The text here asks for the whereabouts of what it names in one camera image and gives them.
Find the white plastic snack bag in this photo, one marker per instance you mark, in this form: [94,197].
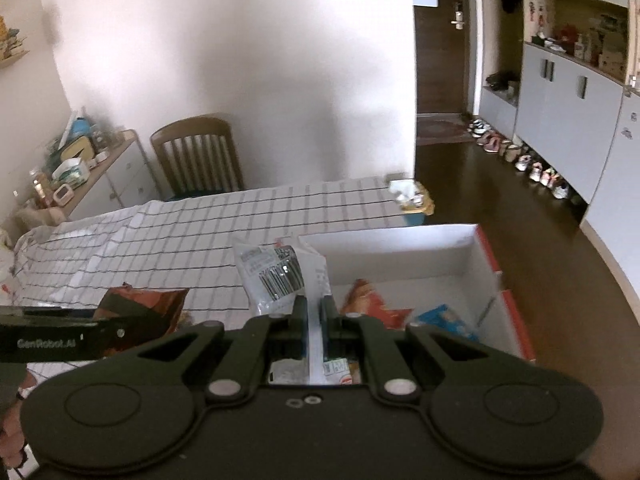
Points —
[274,276]

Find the red cardboard box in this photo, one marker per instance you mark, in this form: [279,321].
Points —
[422,267]

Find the pink alarm clock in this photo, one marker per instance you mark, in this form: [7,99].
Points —
[63,194]

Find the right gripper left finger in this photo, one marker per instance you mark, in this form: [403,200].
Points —
[246,354]

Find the tissue pack on sideboard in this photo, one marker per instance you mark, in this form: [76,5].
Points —
[73,171]

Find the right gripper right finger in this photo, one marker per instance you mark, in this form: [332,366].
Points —
[373,346]

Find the checkered white tablecloth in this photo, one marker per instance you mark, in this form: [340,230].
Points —
[188,244]

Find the row of shoes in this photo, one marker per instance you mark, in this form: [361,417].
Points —
[521,156]

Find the door mat rug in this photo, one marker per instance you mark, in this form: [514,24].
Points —
[442,128]

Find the white cabinet wall unit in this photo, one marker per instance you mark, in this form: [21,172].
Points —
[562,81]

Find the dark red foil snack bag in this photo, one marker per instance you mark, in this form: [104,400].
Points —
[161,308]

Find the red orange chip bag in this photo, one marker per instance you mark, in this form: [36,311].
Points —
[363,299]

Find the white sideboard with wood top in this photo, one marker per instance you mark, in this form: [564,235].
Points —
[124,180]

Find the dark wooden door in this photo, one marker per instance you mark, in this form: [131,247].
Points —
[442,55]

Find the left hand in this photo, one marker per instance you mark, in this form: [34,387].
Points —
[12,436]

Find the wooden chair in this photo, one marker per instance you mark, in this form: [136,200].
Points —
[198,157]

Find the blue snack packet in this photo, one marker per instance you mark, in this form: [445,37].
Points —
[447,319]

